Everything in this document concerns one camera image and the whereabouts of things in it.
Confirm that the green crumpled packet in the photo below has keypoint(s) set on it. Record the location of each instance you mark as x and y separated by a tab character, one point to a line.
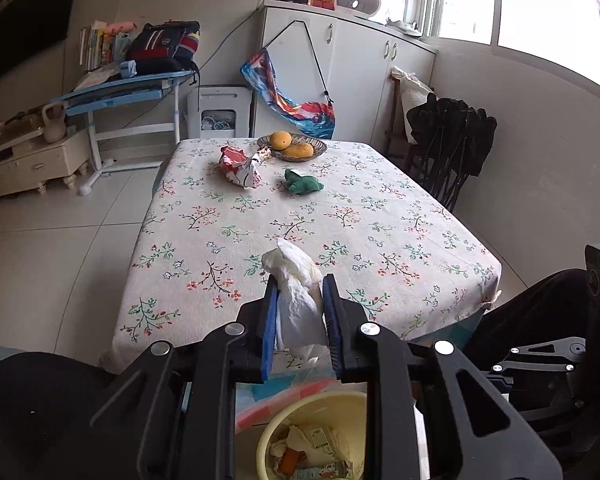
300	182

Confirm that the yellow plastic bin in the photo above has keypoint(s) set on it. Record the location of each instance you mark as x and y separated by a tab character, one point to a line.
275	420

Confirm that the beige jug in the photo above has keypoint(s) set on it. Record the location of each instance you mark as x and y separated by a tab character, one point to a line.
53	127

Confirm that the cream television cabinet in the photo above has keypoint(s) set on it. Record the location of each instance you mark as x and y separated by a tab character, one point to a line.
25	165

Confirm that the white desk fan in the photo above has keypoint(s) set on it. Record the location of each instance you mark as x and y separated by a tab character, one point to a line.
357	1

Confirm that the green white carton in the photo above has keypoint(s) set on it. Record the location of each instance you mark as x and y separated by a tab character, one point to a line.
317	437
325	471

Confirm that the woven fruit plate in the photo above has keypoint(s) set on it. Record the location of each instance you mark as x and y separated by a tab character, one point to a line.
317	147

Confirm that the round yellow mango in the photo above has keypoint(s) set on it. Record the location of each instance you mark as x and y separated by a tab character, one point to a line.
279	140

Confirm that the white tote bag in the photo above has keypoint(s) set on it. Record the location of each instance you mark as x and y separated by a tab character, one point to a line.
411	97

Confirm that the pink plush toy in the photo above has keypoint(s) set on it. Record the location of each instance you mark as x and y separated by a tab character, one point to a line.
120	26

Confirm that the dark striped backpack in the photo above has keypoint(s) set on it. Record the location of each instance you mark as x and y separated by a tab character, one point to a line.
162	47

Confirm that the sheets of paper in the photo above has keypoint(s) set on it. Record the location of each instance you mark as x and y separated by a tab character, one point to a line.
96	77

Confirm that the white air purifier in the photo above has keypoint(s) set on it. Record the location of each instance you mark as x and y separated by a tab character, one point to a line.
219	100

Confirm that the row of books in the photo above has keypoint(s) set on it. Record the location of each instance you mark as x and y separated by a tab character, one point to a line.
94	47

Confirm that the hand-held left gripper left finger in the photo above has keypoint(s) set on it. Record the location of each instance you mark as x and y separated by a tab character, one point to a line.
270	325

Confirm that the wooden chair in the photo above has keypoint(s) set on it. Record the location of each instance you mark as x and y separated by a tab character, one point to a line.
394	135

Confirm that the person's left leg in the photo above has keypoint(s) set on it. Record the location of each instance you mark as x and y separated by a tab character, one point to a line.
40	410

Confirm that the black wall television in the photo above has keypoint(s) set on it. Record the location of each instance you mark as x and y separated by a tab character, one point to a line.
30	15

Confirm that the white paper towel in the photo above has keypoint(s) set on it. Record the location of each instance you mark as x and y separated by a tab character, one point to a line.
295	305

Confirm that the blue study desk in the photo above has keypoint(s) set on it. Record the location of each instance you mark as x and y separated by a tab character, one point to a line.
110	91

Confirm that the red white crumpled packet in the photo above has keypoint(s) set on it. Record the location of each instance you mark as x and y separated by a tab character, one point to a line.
237	167

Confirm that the white shoe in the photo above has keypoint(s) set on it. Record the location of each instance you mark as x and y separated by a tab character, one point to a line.
404	25

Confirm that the floral tablecloth table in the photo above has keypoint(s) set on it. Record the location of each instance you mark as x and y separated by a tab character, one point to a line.
330	230

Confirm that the black folding chairs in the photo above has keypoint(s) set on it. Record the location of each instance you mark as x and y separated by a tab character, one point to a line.
440	185
450	130

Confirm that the long yellow mango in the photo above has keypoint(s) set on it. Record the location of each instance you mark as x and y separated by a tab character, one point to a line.
297	150

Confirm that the light blue stool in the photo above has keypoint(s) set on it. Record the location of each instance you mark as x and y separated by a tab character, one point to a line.
157	180

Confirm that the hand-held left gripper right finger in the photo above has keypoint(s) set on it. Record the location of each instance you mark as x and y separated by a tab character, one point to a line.
332	330

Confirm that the white cabinet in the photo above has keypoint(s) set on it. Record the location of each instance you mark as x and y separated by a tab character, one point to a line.
360	70

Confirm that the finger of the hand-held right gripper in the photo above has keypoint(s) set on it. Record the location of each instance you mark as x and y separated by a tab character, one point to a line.
545	355

